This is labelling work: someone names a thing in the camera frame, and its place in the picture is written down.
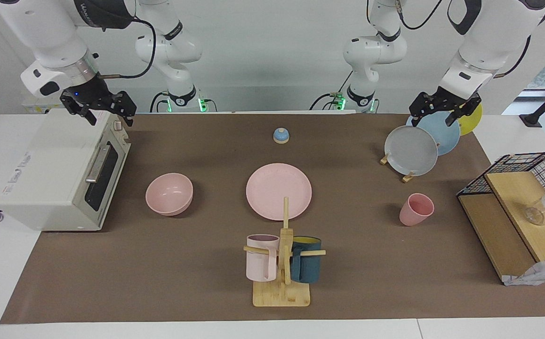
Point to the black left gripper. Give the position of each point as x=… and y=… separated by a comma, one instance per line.
x=442, y=102

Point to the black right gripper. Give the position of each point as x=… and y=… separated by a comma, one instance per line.
x=94, y=96

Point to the pink bowl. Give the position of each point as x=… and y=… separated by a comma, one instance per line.
x=169, y=194

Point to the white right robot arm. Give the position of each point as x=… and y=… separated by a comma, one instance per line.
x=42, y=28

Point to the light blue plate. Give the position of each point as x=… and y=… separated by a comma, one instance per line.
x=446, y=134

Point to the yellow plate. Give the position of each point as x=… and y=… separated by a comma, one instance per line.
x=471, y=123

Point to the grey plate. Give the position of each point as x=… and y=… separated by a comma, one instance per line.
x=410, y=150

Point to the wooden plate rack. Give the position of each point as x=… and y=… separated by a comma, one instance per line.
x=408, y=177

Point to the white toaster oven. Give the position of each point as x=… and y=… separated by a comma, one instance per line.
x=51, y=174

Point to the small clear glass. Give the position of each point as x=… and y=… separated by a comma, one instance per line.
x=534, y=216

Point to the small blue wooden bell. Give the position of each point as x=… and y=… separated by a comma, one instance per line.
x=281, y=136

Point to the brown table mat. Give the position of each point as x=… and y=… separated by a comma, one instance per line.
x=183, y=263

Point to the pink plate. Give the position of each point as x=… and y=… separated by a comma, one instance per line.
x=272, y=188

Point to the patterned white cloth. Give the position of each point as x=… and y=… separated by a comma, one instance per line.
x=540, y=273

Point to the dark blue mug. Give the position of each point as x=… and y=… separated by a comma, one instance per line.
x=308, y=266

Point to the pale pink mug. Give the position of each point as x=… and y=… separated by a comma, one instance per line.
x=260, y=263

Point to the wooden mug tree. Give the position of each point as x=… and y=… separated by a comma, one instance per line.
x=282, y=294

